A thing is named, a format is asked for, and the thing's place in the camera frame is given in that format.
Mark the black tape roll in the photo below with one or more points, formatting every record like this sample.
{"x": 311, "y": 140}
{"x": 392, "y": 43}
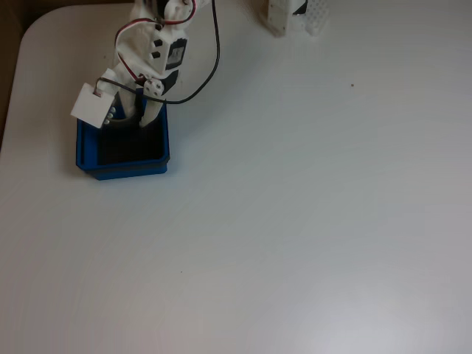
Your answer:
{"x": 125, "y": 123}

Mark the blue square plastic box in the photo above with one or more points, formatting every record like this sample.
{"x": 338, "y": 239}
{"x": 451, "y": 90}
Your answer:
{"x": 125, "y": 171}

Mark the white square camera box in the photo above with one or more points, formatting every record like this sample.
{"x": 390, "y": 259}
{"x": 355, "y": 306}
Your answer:
{"x": 90, "y": 107}

